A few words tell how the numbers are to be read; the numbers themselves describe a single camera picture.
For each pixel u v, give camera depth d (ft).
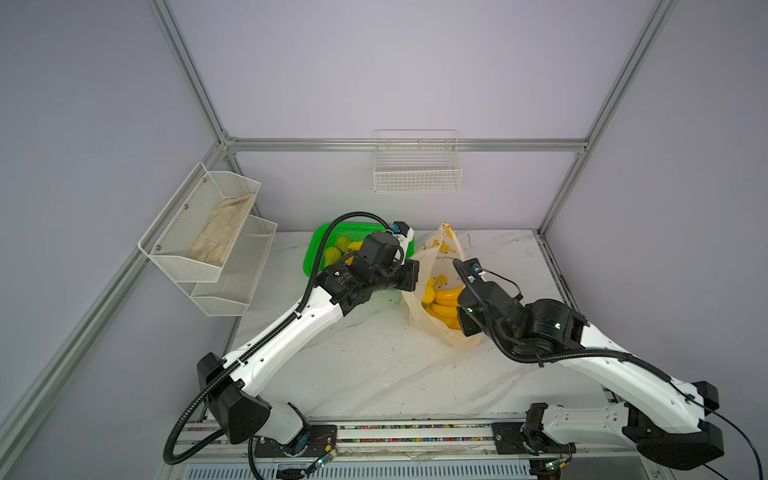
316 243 3.44
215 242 2.52
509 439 2.41
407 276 2.02
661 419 1.30
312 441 2.39
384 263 1.74
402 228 2.05
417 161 3.13
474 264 1.79
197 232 2.55
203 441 1.41
